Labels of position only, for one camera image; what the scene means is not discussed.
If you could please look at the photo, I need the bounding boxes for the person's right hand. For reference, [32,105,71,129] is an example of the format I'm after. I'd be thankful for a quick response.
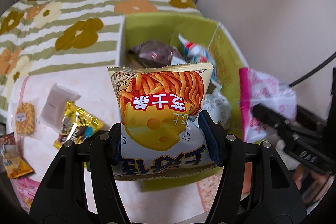
[293,164,335,207]

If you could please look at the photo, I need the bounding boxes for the black cable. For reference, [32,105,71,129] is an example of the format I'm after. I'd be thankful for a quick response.
[288,50,336,88]

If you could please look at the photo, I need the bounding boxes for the clear bag yellow crackers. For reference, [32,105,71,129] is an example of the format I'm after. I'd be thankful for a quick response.
[12,98,38,138]

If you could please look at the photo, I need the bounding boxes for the purple snack bag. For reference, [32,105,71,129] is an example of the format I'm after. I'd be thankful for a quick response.
[128,40,187,68]

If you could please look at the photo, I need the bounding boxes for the gold Pillows chocolate bag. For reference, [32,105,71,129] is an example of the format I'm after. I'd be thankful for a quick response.
[54,101,104,149]

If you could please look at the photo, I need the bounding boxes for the grey green snack bag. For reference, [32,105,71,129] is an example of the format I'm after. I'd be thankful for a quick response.
[203,88,232,130]

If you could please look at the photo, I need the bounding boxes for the cheese puff snack bag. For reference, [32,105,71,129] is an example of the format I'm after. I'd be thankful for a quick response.
[108,62,215,180]

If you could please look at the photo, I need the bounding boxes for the blue red white snack bag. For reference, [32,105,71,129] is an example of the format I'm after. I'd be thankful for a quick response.
[178,34,221,86]

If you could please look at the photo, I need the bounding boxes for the translucent grey pouch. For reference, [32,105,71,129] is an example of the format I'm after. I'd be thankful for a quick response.
[40,83,80,131]

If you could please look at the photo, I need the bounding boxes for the floral striped blanket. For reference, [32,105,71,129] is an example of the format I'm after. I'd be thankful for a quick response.
[1,0,199,122]

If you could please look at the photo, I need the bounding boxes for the pink striped snack bag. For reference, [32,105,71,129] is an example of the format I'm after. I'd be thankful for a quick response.
[11,177,40,213]

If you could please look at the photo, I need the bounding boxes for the green cardboard box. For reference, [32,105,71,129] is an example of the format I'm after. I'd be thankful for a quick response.
[108,12,246,181]

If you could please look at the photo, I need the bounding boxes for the Tatre dark chip bag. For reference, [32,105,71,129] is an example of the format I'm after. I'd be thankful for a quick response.
[1,133,34,179]

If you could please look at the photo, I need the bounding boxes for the pink white wrapper bag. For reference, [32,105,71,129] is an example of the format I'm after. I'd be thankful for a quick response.
[239,68,297,143]

